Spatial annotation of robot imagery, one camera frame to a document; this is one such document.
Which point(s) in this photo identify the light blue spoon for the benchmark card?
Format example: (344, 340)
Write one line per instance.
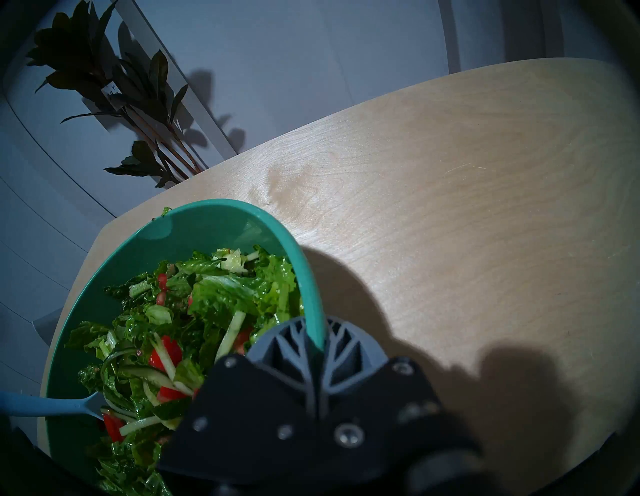
(45, 405)

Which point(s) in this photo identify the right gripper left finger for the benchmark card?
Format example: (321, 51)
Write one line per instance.
(250, 425)

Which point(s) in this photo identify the chopped vegetable salad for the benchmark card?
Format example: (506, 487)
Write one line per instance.
(225, 295)

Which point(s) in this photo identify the white plant tag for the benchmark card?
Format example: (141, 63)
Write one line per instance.
(111, 90)

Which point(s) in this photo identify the tall potted plant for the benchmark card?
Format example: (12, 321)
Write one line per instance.
(85, 65)

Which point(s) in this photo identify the green salad bowl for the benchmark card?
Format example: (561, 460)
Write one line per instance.
(200, 230)

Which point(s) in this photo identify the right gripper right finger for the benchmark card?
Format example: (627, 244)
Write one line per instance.
(380, 400)

